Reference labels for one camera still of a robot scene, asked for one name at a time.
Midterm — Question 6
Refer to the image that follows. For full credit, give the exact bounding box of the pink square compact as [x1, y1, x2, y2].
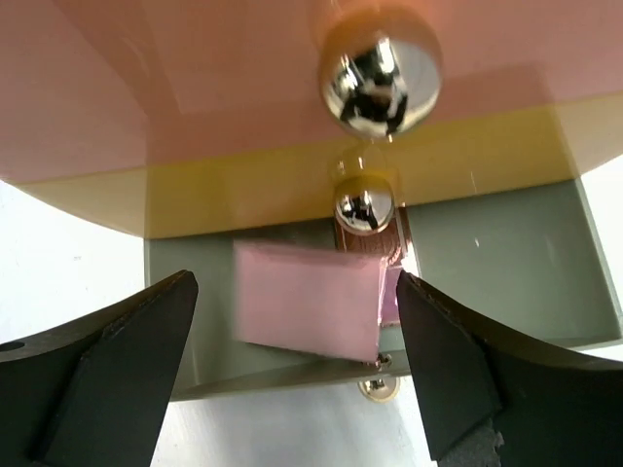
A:
[234, 241, 401, 363]

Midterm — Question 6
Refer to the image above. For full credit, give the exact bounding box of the grey-green bottom drawer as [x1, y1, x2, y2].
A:
[144, 180, 622, 400]

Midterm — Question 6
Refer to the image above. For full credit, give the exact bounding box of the yellow drawer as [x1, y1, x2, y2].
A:
[23, 93, 622, 239]

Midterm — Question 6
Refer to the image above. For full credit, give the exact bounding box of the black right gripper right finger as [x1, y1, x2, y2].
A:
[396, 272, 622, 466]

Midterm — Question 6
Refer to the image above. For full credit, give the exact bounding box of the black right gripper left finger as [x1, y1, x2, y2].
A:
[1, 270, 199, 466]

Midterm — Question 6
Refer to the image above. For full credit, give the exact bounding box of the pale pink rectangular palette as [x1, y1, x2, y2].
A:
[334, 206, 419, 274]

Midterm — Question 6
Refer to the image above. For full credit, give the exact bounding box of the white cylindrical drawer organizer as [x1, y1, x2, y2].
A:
[0, 0, 623, 186]

